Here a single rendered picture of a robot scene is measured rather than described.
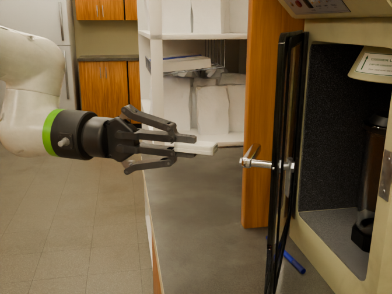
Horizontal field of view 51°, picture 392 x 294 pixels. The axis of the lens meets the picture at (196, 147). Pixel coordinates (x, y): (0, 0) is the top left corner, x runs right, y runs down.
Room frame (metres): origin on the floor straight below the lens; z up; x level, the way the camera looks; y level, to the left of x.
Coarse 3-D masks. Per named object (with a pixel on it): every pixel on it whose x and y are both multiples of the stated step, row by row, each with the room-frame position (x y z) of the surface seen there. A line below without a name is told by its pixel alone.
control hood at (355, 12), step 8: (280, 0) 0.81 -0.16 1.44; (344, 0) 0.60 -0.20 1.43; (352, 0) 0.58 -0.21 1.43; (360, 0) 0.56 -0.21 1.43; (368, 0) 0.55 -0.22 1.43; (376, 0) 0.53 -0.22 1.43; (384, 0) 0.52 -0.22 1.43; (288, 8) 0.80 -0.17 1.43; (352, 8) 0.60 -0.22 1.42; (360, 8) 0.58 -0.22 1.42; (368, 8) 0.56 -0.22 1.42; (376, 8) 0.54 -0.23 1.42; (384, 8) 0.53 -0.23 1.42; (296, 16) 0.80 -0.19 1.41; (304, 16) 0.77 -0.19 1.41; (312, 16) 0.74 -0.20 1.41; (320, 16) 0.71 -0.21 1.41; (328, 16) 0.69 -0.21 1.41; (336, 16) 0.66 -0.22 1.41; (344, 16) 0.64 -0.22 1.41; (352, 16) 0.62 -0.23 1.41; (360, 16) 0.60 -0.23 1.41; (368, 16) 0.58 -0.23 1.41; (376, 16) 0.57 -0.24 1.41; (384, 16) 0.57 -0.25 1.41
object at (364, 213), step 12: (372, 132) 0.65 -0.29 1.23; (372, 144) 0.65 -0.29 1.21; (372, 156) 0.65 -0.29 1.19; (372, 168) 0.65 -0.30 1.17; (372, 180) 0.65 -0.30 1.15; (360, 192) 0.67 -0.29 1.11; (372, 192) 0.64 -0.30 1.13; (360, 204) 0.67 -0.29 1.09; (372, 204) 0.64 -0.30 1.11; (360, 216) 0.66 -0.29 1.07; (372, 216) 0.64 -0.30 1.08; (360, 228) 0.66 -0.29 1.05; (372, 228) 0.64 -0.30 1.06
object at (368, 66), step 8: (368, 48) 0.67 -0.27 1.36; (376, 48) 0.65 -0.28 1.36; (384, 48) 0.63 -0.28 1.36; (360, 56) 0.68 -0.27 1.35; (368, 56) 0.65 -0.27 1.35; (376, 56) 0.64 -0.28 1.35; (384, 56) 0.63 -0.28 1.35; (360, 64) 0.66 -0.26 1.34; (368, 64) 0.64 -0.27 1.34; (376, 64) 0.63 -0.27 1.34; (384, 64) 0.62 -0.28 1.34; (352, 72) 0.68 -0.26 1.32; (360, 72) 0.65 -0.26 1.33; (368, 72) 0.64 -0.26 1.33; (376, 72) 0.62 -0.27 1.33; (384, 72) 0.62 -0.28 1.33; (368, 80) 0.63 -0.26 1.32; (376, 80) 0.62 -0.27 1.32; (384, 80) 0.61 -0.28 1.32
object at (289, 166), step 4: (288, 160) 0.57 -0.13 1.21; (280, 164) 0.57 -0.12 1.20; (284, 164) 0.57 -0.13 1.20; (288, 164) 0.57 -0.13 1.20; (292, 164) 0.56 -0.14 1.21; (280, 168) 0.56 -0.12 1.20; (284, 168) 0.57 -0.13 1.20; (288, 168) 0.56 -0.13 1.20; (292, 168) 0.56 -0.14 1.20; (280, 172) 0.57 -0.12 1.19; (288, 172) 0.56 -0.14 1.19; (292, 172) 0.56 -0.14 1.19; (288, 176) 0.56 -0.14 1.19; (288, 180) 0.56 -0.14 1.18; (288, 184) 0.56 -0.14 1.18; (288, 188) 0.56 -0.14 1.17; (288, 192) 0.56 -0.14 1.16; (288, 196) 0.56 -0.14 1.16
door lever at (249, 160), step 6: (252, 144) 0.66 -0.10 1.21; (258, 144) 0.66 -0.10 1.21; (252, 150) 0.62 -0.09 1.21; (258, 150) 0.64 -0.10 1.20; (246, 156) 0.59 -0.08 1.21; (252, 156) 0.59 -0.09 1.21; (240, 162) 0.59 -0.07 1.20; (246, 162) 0.58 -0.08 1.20; (252, 162) 0.58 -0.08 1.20; (258, 162) 0.58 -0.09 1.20; (264, 162) 0.58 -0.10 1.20; (270, 162) 0.57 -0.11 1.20; (270, 168) 0.57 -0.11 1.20
